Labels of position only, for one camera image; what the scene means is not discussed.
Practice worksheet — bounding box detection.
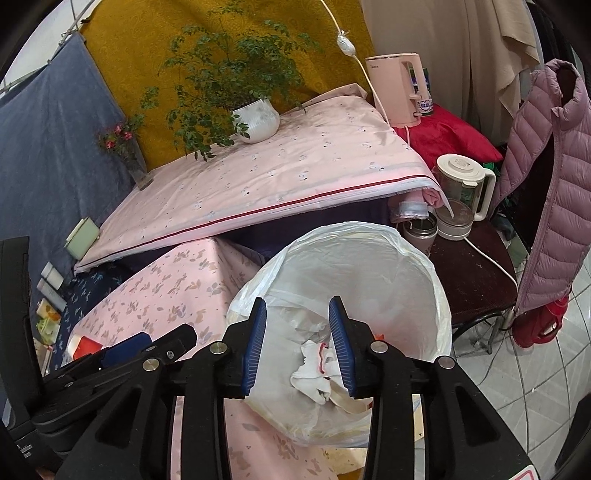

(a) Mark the white blender cable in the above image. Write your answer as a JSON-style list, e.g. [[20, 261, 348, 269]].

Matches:
[[464, 236, 518, 301]]

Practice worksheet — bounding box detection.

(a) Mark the white cable with inline switch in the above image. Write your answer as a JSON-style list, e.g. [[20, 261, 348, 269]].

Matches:
[[318, 0, 393, 125]]

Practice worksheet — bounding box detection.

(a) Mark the blue backdrop cloth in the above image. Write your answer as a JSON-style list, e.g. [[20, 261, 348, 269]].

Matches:
[[0, 34, 139, 287]]

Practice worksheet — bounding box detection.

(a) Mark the navy floral cloth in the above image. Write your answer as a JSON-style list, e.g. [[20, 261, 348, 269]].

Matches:
[[28, 265, 134, 379]]

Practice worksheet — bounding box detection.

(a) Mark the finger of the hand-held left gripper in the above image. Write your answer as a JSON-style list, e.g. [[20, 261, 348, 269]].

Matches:
[[41, 332, 153, 391], [32, 323, 197, 435]]

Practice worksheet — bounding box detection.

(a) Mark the pink floral tablecloth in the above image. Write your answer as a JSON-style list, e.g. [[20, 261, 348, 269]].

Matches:
[[67, 237, 375, 480]]

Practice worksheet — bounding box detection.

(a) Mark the red paper cup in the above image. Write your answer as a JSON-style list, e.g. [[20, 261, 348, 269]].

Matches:
[[67, 336, 105, 361]]

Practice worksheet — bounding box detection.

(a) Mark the pink puffer jacket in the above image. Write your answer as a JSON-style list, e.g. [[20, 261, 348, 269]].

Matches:
[[489, 59, 591, 317]]

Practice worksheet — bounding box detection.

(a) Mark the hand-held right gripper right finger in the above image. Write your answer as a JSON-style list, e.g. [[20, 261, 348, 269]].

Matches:
[[328, 296, 532, 480]]

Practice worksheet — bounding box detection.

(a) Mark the dark brown side table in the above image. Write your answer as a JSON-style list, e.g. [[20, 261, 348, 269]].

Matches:
[[429, 219, 518, 333]]

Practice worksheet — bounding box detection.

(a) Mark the white glass blender jug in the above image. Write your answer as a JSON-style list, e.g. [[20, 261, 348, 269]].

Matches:
[[435, 154, 497, 241]]

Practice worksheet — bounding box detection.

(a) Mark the pink white folded cloth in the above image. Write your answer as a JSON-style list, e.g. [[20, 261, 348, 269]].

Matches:
[[396, 199, 432, 221]]

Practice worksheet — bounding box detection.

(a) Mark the small yellow box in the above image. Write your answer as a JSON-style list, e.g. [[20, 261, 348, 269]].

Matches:
[[36, 299, 63, 324]]

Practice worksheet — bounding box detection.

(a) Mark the yellow backdrop cloth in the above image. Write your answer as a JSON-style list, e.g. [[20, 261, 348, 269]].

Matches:
[[81, 0, 377, 162]]

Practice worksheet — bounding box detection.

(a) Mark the beige curtain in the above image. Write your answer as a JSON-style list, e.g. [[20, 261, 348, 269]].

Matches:
[[360, 0, 541, 134]]

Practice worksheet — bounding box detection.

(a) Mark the metal thermos cup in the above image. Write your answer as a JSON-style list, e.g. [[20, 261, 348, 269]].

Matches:
[[401, 217, 437, 257]]

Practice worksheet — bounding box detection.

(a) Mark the pale green box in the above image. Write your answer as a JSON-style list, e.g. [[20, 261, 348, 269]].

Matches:
[[65, 218, 101, 259]]

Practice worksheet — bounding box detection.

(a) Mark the blue bin with white liner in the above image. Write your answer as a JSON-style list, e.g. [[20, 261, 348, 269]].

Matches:
[[226, 222, 453, 448]]

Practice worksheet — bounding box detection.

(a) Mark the green potted plant white pot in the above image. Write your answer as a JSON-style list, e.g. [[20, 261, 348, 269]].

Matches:
[[139, 18, 324, 162]]

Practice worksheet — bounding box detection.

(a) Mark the pink electric kettle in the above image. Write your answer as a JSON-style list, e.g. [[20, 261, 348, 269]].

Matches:
[[366, 53, 423, 127]]

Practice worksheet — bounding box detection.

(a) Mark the white tissue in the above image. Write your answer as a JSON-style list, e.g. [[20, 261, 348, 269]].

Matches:
[[290, 339, 345, 406]]

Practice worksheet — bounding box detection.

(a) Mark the pink blanket with red stripe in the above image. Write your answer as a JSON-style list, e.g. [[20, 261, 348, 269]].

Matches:
[[74, 83, 451, 273]]

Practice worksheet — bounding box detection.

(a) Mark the red flask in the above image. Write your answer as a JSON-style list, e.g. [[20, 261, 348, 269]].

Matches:
[[512, 295, 571, 349]]

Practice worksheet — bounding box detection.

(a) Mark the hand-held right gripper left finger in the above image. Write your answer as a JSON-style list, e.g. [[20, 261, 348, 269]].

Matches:
[[55, 298, 269, 480]]

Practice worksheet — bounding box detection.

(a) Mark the glass vase with pink flowers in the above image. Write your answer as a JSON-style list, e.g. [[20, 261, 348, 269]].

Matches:
[[97, 117, 155, 190]]

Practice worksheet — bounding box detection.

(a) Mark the red cloth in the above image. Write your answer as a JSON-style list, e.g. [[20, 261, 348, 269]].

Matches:
[[392, 104, 504, 171]]

